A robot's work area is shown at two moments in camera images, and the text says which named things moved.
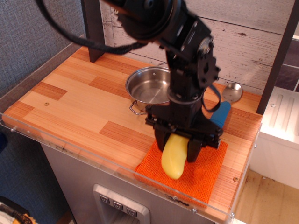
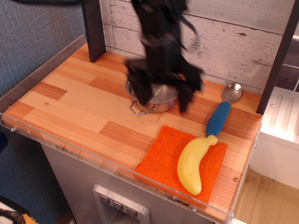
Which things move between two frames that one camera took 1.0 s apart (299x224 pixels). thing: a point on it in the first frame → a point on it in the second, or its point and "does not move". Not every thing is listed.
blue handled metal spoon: (231, 92) does not move
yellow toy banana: (174, 155) → (189, 161)
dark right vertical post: (280, 58) does not move
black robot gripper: (183, 115) → (166, 60)
